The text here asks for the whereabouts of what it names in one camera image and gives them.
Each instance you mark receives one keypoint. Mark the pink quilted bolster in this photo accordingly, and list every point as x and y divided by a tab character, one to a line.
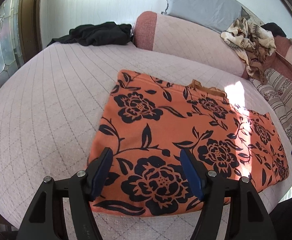
175	36

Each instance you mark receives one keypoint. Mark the beige brown floral blanket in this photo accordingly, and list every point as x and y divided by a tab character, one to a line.
252	44

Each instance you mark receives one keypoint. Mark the pink quilted bed cover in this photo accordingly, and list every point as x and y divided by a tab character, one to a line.
51	107

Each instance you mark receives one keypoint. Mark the orange black floral garment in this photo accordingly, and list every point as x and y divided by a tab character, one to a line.
147	122

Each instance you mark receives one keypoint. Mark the black clothing pile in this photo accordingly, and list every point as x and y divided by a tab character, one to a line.
97	35

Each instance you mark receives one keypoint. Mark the black garment on headboard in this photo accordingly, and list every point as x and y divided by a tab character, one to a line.
274	29

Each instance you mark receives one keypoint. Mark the red pink padded headboard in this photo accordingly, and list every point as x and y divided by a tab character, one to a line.
281	60

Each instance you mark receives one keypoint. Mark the grey pillow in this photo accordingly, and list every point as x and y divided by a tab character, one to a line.
216	15

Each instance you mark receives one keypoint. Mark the wooden stained glass door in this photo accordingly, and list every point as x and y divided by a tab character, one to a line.
20	35

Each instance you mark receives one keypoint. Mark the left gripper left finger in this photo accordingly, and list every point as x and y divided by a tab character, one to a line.
44	218

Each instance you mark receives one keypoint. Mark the striped floral pillow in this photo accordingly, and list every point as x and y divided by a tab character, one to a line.
278	93

